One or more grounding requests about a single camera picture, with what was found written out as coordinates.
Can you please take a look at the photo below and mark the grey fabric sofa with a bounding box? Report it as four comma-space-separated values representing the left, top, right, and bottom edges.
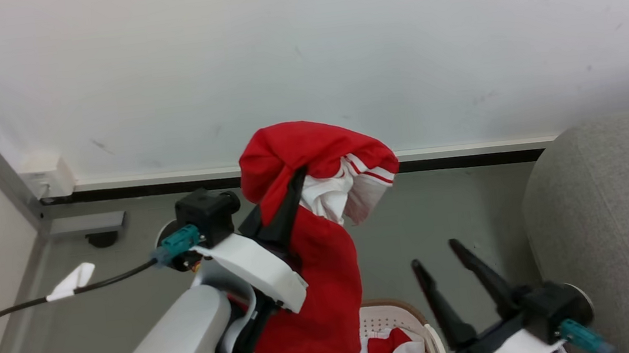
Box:
513, 112, 629, 353

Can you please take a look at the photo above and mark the white perforated laundry basket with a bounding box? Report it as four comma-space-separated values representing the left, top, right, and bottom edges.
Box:
236, 292, 449, 353

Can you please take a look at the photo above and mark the black round frame foot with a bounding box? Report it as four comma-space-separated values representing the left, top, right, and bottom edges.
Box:
86, 230, 121, 250

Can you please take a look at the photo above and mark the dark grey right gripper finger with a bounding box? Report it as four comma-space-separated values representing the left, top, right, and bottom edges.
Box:
411, 254, 480, 353
448, 231, 530, 327

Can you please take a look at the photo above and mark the teal cable connector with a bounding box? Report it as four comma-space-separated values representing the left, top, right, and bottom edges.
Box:
557, 315, 615, 353
149, 224, 206, 268

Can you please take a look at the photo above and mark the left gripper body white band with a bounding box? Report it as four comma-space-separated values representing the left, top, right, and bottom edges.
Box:
188, 201, 315, 353

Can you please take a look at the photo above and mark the grey metal frame post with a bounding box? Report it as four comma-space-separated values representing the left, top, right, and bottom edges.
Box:
0, 104, 129, 246

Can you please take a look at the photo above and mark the black and white baseboard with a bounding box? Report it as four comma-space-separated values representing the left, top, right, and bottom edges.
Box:
37, 125, 560, 218

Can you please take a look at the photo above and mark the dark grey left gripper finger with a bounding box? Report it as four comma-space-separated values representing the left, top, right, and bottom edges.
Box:
254, 165, 317, 249

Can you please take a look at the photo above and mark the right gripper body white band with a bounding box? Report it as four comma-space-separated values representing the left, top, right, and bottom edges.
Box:
452, 305, 566, 353

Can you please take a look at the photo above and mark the red garment with white stripes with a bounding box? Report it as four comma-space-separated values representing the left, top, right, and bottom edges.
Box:
225, 110, 421, 353

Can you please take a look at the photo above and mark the white cable tag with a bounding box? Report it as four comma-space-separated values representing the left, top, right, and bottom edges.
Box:
42, 261, 99, 303

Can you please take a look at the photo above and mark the white wall socket box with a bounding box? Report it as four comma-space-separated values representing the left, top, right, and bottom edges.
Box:
18, 154, 77, 202

